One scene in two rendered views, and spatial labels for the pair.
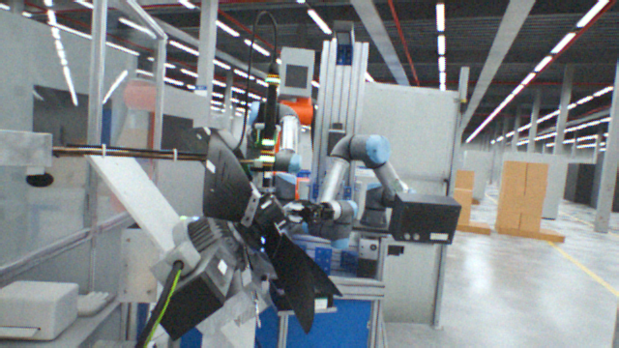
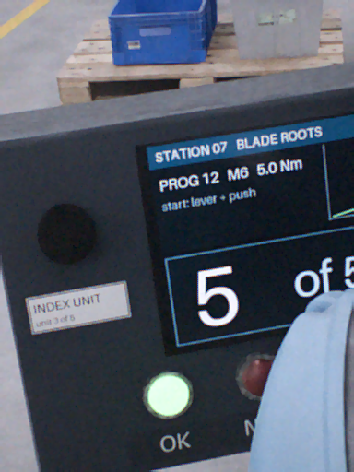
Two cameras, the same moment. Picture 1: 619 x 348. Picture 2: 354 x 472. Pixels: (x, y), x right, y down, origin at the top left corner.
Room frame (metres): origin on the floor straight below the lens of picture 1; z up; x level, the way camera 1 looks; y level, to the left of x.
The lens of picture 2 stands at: (2.08, -0.57, 1.42)
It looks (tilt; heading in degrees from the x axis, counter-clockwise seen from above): 30 degrees down; 178
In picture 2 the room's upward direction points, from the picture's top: 6 degrees counter-clockwise
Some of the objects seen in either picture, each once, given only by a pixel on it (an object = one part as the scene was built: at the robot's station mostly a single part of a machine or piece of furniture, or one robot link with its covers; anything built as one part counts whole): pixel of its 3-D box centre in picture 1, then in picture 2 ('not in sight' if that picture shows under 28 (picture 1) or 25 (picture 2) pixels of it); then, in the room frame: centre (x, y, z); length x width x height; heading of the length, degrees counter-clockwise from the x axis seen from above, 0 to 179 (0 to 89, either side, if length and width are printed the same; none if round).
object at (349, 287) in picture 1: (280, 283); not in sight; (1.58, 0.08, 0.82); 0.90 x 0.04 x 0.08; 96
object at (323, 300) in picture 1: (300, 294); not in sight; (1.42, -0.01, 0.85); 0.22 x 0.17 x 0.07; 110
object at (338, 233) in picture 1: (337, 233); not in sight; (1.51, -0.14, 1.07); 0.11 x 0.08 x 0.11; 51
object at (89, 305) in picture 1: (92, 303); not in sight; (1.14, 0.64, 0.87); 0.15 x 0.09 x 0.02; 2
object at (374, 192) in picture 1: (377, 194); not in sight; (1.98, -0.37, 1.20); 0.13 x 0.12 x 0.14; 51
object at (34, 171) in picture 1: (40, 176); not in sight; (0.82, 0.59, 1.29); 0.05 x 0.04 x 0.05; 131
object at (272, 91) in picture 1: (270, 118); not in sight; (1.21, 0.14, 1.49); 0.03 x 0.03 x 0.21
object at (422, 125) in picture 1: (382, 194); not in sight; (3.10, -0.62, 1.10); 1.21 x 0.06 x 2.20; 96
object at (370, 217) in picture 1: (374, 216); not in sight; (1.99, -0.37, 1.09); 0.15 x 0.15 x 0.10
